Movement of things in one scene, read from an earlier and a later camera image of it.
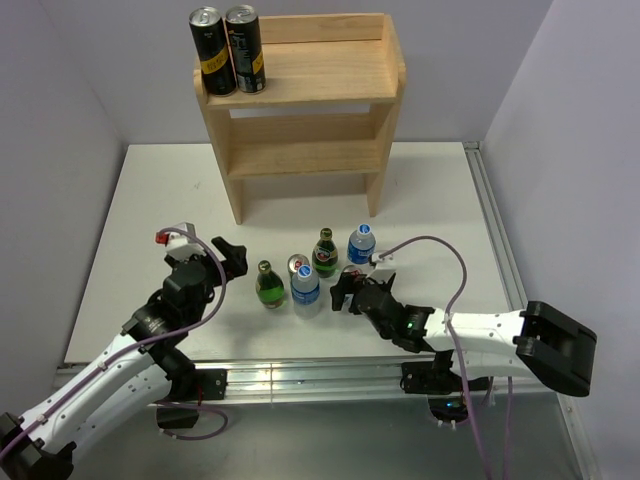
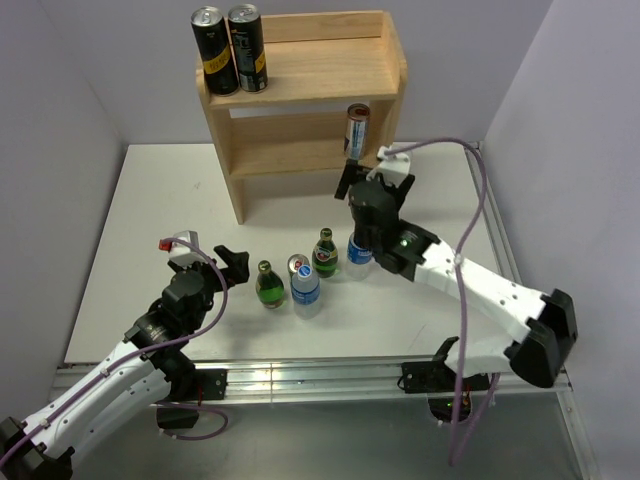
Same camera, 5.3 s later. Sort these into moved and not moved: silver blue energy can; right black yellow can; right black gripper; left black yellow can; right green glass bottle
Moved: right black gripper; silver blue energy can
Not moved: left black yellow can; right black yellow can; right green glass bottle
